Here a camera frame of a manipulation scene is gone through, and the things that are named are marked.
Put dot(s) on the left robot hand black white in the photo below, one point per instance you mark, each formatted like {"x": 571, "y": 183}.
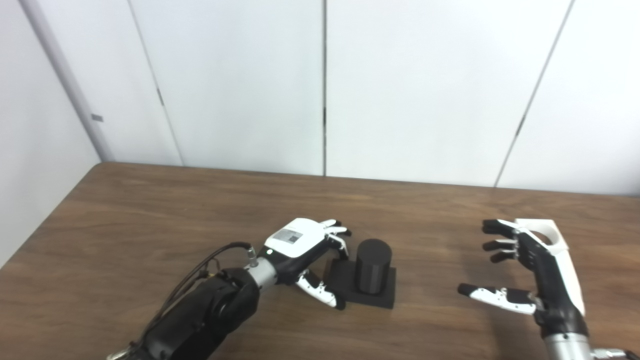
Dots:
{"x": 295, "y": 242}

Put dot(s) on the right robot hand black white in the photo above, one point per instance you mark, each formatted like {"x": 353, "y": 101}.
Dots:
{"x": 550, "y": 280}

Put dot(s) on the white square piece with hole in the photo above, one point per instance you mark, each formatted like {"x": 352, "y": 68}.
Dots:
{"x": 545, "y": 227}

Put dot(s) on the black peg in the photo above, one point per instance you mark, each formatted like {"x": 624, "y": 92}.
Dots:
{"x": 372, "y": 270}

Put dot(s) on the small gray wall tag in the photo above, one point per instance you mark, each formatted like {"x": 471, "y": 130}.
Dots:
{"x": 97, "y": 118}

